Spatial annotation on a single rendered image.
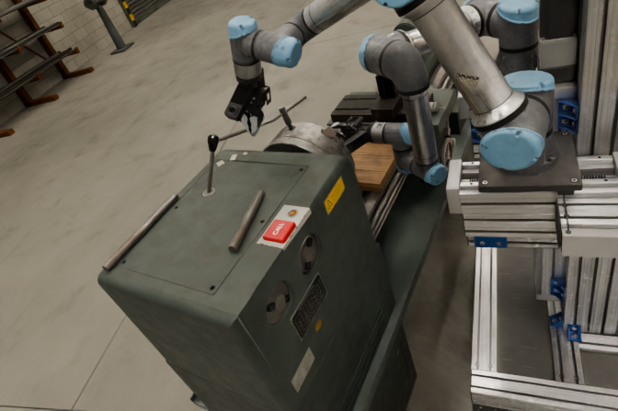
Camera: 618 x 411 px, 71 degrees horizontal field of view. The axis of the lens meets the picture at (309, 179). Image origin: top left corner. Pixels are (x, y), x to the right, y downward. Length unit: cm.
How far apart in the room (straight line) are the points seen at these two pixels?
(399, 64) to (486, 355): 119
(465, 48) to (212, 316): 73
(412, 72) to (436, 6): 42
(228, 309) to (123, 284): 33
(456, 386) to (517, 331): 36
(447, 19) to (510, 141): 27
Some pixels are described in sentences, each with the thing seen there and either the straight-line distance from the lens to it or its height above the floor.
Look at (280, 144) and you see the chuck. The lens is 140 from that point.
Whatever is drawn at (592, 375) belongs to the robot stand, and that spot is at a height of 21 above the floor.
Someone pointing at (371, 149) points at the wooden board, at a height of 89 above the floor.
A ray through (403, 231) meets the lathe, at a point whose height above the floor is 54.
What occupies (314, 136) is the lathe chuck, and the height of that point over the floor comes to 122.
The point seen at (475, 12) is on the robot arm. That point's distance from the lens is 159.
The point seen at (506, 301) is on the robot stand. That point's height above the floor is 21.
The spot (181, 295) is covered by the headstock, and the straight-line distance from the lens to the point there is 102.
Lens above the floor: 191
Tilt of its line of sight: 35 degrees down
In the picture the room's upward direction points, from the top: 21 degrees counter-clockwise
